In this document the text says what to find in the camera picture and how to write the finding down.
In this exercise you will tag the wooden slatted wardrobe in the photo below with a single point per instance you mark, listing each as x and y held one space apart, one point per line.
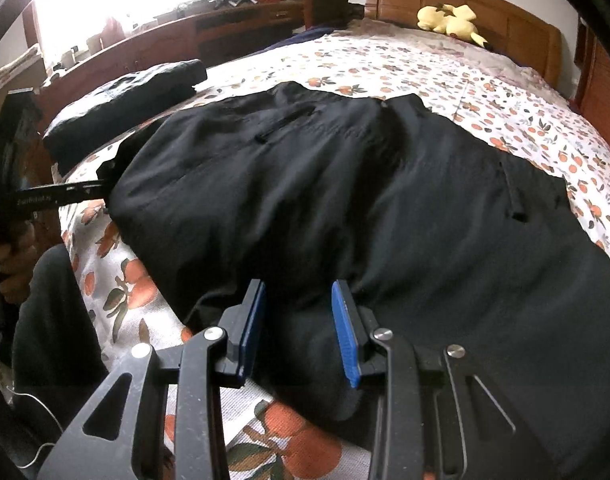
605 85

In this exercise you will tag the pale floral patchwork quilt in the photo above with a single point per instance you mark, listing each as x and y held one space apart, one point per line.
410 40

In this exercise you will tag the navy bed sheet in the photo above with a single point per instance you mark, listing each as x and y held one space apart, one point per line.
305 35

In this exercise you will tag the orange floral bed sheet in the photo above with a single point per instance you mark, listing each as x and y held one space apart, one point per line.
485 95

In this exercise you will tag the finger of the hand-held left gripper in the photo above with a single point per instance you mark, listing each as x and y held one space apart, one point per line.
112 165
60 195

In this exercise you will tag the black pants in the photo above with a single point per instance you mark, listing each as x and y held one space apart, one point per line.
335 185

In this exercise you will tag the wooden desk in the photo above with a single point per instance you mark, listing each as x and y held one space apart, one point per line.
210 30

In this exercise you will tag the wooden headboard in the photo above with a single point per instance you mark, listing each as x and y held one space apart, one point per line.
525 30

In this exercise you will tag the person's left hand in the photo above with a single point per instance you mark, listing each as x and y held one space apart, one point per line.
17 270

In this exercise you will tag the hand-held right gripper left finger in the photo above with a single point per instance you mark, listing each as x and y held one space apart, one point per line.
250 330

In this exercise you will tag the yellow plush toy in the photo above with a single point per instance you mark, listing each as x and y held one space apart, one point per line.
450 20

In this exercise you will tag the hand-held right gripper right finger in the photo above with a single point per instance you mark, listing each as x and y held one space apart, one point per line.
347 340

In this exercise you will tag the black shirt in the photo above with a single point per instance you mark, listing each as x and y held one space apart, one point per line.
130 95

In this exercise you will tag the person's dark clothing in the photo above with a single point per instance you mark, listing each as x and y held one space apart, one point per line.
55 320

